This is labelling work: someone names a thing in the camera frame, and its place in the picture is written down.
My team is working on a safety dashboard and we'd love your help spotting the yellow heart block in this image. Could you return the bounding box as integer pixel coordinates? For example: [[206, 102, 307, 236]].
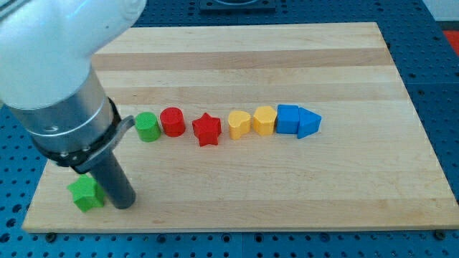
[[228, 110, 251, 140]]

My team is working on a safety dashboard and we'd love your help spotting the red cylinder block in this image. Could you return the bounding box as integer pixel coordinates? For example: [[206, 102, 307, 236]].
[[160, 107, 186, 137]]

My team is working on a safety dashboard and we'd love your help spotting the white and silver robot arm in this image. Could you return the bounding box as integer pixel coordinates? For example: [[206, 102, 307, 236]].
[[1, 0, 146, 173]]

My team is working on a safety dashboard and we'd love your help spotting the grey cylindrical pointer tool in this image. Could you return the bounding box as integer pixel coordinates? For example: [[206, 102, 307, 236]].
[[90, 153, 136, 209]]

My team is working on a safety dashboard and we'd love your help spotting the green cylinder block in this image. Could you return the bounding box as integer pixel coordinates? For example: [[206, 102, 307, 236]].
[[135, 112, 161, 142]]

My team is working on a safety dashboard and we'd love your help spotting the blue cube block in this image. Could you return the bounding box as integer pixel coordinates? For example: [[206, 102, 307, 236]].
[[276, 105, 299, 134]]

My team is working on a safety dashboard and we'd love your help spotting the red star block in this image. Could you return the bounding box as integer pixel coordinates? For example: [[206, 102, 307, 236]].
[[192, 113, 222, 147]]

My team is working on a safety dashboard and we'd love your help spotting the yellow hexagon block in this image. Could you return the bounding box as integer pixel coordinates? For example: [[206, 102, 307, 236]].
[[253, 106, 277, 136]]

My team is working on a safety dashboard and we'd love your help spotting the blue triangle block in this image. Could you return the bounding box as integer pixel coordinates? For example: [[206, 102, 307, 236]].
[[297, 107, 322, 139]]

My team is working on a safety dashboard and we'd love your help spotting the green star block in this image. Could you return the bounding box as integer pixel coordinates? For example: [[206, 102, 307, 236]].
[[67, 175, 105, 213]]

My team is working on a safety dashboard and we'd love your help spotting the light wooden board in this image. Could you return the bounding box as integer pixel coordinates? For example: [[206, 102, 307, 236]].
[[22, 22, 458, 233]]

